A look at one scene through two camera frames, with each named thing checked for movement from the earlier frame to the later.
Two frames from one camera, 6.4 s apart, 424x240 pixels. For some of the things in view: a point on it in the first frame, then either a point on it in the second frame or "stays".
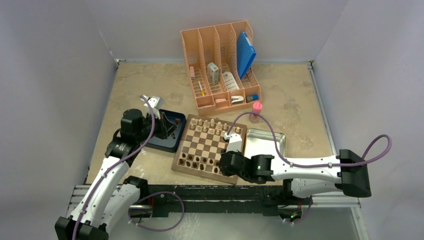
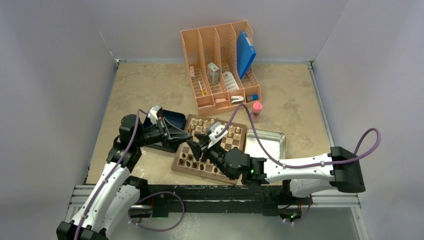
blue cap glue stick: x=253 y=97 stays
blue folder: x=245 y=54 stays
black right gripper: x=227 y=173 to x=196 y=148
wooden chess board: x=201 y=145 stays
